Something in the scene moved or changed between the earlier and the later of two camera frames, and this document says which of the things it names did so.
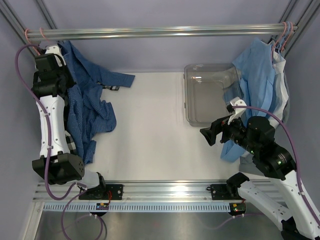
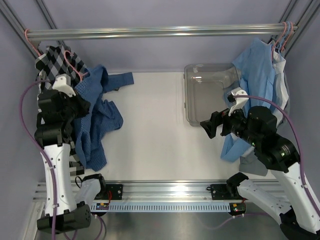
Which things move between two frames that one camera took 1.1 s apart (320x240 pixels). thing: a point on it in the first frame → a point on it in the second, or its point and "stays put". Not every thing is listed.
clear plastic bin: [208, 88] stays put
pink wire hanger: [42, 35] → [80, 75]
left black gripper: [71, 82] → [84, 105]
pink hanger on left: [26, 37] stays put
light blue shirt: [256, 67] stays put
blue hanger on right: [285, 36] stays put
